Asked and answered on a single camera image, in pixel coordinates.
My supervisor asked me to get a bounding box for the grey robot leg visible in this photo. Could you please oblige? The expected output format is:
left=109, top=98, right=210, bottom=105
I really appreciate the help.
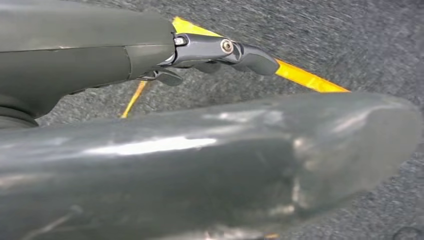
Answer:
left=0, top=92, right=423, bottom=240

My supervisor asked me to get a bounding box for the yellow floor tape rectangle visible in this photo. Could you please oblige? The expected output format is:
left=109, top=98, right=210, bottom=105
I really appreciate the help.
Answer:
left=120, top=16, right=350, bottom=119

